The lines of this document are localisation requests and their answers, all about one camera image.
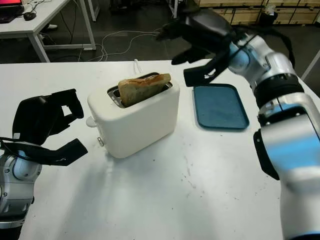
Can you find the small white floor object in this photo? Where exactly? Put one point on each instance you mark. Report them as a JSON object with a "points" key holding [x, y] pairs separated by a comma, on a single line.
{"points": [[51, 27]]}

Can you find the black laptop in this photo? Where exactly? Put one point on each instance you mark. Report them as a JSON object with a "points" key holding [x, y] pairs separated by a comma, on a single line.
{"points": [[8, 11]]}

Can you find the white two-slot toaster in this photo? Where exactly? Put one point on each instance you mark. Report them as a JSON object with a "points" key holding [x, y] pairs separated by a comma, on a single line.
{"points": [[140, 127]]}

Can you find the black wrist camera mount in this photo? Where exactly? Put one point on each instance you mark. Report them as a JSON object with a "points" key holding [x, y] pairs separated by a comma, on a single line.
{"points": [[200, 75], [62, 155]]}

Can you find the silver toaster dial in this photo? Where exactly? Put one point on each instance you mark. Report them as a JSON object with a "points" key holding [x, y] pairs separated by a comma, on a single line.
{"points": [[100, 141]]}

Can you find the black trash bin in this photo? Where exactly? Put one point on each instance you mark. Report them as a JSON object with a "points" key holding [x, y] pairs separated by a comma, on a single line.
{"points": [[268, 16]]}

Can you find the white toaster lever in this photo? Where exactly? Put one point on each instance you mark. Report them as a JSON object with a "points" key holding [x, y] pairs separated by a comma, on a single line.
{"points": [[90, 122]]}

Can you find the black computer mouse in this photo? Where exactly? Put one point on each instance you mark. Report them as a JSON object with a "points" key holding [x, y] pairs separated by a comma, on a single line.
{"points": [[29, 16]]}

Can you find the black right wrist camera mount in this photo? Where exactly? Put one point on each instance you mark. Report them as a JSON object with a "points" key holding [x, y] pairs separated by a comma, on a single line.
{"points": [[200, 75]]}

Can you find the white table frame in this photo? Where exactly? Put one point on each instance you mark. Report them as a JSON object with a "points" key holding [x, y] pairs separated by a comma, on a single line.
{"points": [[173, 8]]}

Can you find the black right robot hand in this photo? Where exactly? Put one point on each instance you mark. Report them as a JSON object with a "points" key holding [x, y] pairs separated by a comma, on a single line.
{"points": [[210, 32]]}

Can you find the wooden crate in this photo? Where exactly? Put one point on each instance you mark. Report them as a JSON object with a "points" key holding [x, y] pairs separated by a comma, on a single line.
{"points": [[245, 12], [295, 12]]}

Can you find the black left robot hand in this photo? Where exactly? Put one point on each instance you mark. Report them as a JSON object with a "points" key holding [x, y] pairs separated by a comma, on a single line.
{"points": [[32, 120]]}

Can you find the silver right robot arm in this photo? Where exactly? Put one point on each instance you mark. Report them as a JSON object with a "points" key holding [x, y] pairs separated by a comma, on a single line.
{"points": [[287, 140]]}

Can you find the white office desk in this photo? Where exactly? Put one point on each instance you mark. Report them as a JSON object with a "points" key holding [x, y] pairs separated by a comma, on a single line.
{"points": [[32, 25]]}

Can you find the white slanted table leg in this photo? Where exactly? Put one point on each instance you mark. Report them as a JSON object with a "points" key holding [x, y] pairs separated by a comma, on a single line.
{"points": [[311, 65]]}

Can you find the blue plastic tray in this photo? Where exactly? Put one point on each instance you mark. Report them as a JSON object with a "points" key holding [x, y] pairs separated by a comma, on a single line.
{"points": [[220, 110]]}

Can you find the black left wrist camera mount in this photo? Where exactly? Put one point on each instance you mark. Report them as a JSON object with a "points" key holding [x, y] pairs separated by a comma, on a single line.
{"points": [[62, 155]]}

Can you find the toasted bread slice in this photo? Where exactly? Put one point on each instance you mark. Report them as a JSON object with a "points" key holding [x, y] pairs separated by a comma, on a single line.
{"points": [[140, 90]]}

